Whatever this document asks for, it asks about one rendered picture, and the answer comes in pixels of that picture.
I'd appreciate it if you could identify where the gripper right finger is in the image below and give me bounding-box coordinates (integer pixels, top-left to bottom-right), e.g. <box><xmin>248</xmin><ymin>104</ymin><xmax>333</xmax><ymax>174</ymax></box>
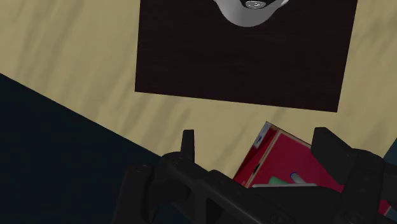
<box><xmin>310</xmin><ymin>127</ymin><xmax>397</xmax><ymax>224</ymax></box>

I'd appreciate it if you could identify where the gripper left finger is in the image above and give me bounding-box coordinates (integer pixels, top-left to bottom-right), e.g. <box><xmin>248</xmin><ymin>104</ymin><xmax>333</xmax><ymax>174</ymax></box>
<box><xmin>111</xmin><ymin>129</ymin><xmax>240</xmax><ymax>224</ymax></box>

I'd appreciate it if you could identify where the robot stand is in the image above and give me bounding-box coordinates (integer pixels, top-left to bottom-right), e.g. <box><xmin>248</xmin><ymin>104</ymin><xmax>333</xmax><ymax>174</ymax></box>
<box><xmin>134</xmin><ymin>0</ymin><xmax>359</xmax><ymax>113</ymax></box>

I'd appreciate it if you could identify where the flat grey object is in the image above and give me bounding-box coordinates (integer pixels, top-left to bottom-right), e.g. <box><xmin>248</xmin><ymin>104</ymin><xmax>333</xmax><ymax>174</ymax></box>
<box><xmin>251</xmin><ymin>183</ymin><xmax>317</xmax><ymax>189</ymax></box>

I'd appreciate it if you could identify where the red cabinet with tan trim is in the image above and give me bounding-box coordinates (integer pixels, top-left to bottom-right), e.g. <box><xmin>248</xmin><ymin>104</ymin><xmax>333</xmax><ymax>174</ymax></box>
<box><xmin>232</xmin><ymin>121</ymin><xmax>392</xmax><ymax>216</ymax></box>

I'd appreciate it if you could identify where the white pen with blue cap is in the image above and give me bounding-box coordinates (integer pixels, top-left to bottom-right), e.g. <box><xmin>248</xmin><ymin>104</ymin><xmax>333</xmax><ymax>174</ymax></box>
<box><xmin>289</xmin><ymin>172</ymin><xmax>307</xmax><ymax>185</ymax></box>

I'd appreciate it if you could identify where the green object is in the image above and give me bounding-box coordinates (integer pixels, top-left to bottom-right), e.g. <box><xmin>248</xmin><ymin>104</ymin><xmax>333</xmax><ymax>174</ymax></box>
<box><xmin>267</xmin><ymin>176</ymin><xmax>290</xmax><ymax>186</ymax></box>

